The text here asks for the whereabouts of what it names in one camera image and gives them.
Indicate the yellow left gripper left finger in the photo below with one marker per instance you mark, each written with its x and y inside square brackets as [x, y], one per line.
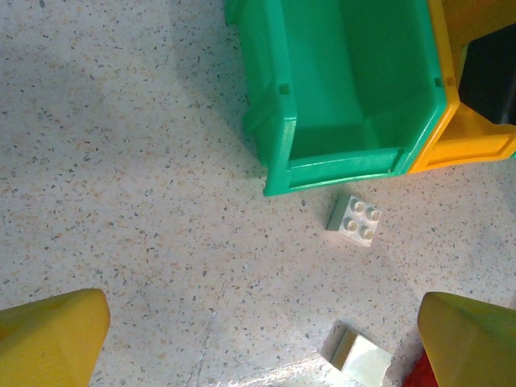
[48, 342]

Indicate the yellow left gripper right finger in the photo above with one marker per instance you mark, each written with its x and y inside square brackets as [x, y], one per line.
[471, 346]

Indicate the white square lego brick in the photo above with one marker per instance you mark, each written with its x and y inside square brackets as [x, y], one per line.
[359, 221]

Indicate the red lego brick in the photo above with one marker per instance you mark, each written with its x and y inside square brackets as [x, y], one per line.
[419, 375]

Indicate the yellow plastic bin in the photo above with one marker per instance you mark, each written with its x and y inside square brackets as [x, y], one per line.
[463, 145]

